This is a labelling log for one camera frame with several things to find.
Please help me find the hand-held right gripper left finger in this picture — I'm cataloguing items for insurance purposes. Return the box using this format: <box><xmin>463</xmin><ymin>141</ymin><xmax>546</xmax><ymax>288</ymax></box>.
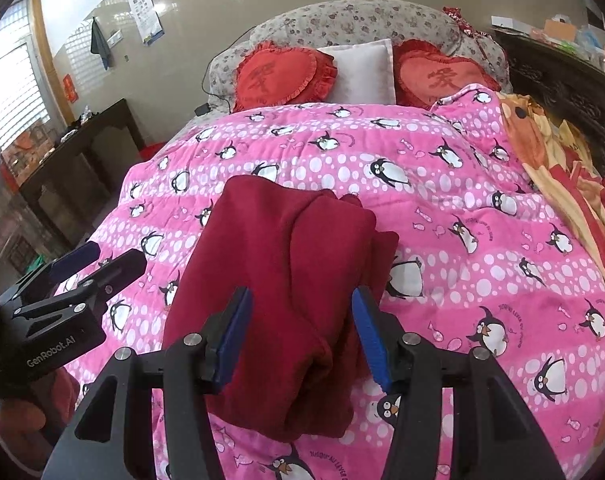
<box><xmin>42</xmin><ymin>287</ymin><xmax>254</xmax><ymax>480</ymax></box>

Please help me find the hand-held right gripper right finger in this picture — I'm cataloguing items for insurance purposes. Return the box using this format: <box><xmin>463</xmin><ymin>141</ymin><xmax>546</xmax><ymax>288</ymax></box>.
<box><xmin>351</xmin><ymin>287</ymin><xmax>565</xmax><ymax>480</ymax></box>

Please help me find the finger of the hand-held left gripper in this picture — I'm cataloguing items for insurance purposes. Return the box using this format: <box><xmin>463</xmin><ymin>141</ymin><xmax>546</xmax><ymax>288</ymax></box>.
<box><xmin>12</xmin><ymin>249</ymin><xmax>147</xmax><ymax>322</ymax></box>
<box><xmin>0</xmin><ymin>241</ymin><xmax>102</xmax><ymax>311</ymax></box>

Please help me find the dark red sweater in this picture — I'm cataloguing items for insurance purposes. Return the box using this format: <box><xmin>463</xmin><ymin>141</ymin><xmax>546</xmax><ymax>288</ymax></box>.
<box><xmin>162</xmin><ymin>175</ymin><xmax>400</xmax><ymax>443</ymax></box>

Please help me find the person's left hand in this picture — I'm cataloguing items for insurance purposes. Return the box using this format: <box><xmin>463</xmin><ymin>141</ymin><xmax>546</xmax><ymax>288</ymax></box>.
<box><xmin>0</xmin><ymin>395</ymin><xmax>48</xmax><ymax>443</ymax></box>

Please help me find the brown printed box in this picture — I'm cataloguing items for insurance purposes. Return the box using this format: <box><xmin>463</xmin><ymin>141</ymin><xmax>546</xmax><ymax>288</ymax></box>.
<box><xmin>1</xmin><ymin>127</ymin><xmax>58</xmax><ymax>173</ymax></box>

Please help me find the red cloth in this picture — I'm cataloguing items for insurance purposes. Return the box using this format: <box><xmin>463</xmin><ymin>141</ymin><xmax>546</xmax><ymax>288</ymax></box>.
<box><xmin>139</xmin><ymin>142</ymin><xmax>169</xmax><ymax>162</ymax></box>

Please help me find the dark wooden desk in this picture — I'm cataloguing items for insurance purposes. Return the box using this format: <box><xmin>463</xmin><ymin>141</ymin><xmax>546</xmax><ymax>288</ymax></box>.
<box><xmin>2</xmin><ymin>98</ymin><xmax>146</xmax><ymax>261</ymax></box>

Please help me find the pink penguin print blanket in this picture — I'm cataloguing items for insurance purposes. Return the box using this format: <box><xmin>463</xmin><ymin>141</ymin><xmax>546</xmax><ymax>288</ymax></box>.
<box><xmin>62</xmin><ymin>85</ymin><xmax>605</xmax><ymax>480</ymax></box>

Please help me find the window with white grille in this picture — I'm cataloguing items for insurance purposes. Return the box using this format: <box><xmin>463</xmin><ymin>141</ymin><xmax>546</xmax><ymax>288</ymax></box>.
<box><xmin>0</xmin><ymin>0</ymin><xmax>53</xmax><ymax>186</ymax></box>

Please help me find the dark hanging cloth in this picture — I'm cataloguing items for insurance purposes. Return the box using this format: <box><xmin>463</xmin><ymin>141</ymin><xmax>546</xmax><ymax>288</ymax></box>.
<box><xmin>91</xmin><ymin>16</ymin><xmax>112</xmax><ymax>72</ymax></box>

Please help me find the red heart-shaped ruffled pillow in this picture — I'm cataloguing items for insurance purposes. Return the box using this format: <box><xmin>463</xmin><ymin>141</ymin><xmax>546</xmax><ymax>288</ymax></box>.
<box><xmin>231</xmin><ymin>40</ymin><xmax>339</xmax><ymax>113</ymax></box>
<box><xmin>392</xmin><ymin>39</ymin><xmax>503</xmax><ymax>111</ymax></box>

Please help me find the orange cartoon print blanket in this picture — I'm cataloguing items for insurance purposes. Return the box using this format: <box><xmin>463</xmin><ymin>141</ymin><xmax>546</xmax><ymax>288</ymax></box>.
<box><xmin>497</xmin><ymin>91</ymin><xmax>605</xmax><ymax>321</ymax></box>

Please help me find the white square pillow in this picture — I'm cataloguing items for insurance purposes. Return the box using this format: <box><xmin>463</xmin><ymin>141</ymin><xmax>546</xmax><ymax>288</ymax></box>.
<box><xmin>316</xmin><ymin>37</ymin><xmax>397</xmax><ymax>106</ymax></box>

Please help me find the dark carved wooden cabinet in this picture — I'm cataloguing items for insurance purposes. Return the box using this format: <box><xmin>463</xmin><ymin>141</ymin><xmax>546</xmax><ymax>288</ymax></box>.
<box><xmin>489</xmin><ymin>27</ymin><xmax>605</xmax><ymax>181</ymax></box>

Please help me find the floral padded headboard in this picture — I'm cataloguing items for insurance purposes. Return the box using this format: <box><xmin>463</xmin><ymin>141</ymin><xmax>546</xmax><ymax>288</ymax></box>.
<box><xmin>205</xmin><ymin>0</ymin><xmax>513</xmax><ymax>111</ymax></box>

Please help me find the red tassel decoration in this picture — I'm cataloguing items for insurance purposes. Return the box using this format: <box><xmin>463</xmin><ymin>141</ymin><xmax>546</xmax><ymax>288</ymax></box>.
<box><xmin>442</xmin><ymin>6</ymin><xmax>493</xmax><ymax>61</ymax></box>

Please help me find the white flat box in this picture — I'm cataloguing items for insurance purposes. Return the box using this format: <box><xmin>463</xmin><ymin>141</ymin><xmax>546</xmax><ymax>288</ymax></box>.
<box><xmin>491</xmin><ymin>14</ymin><xmax>533</xmax><ymax>31</ymax></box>

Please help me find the cardboard box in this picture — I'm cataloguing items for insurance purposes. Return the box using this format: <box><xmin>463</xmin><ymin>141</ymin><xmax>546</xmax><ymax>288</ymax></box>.
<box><xmin>542</xmin><ymin>15</ymin><xmax>578</xmax><ymax>39</ymax></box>

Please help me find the black cable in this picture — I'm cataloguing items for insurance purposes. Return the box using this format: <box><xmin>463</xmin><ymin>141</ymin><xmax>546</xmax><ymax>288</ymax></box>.
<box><xmin>200</xmin><ymin>25</ymin><xmax>258</xmax><ymax>116</ymax></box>

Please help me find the wall calendar poster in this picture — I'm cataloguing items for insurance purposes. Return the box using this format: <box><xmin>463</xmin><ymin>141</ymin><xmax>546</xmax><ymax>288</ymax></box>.
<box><xmin>125</xmin><ymin>0</ymin><xmax>163</xmax><ymax>46</ymax></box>

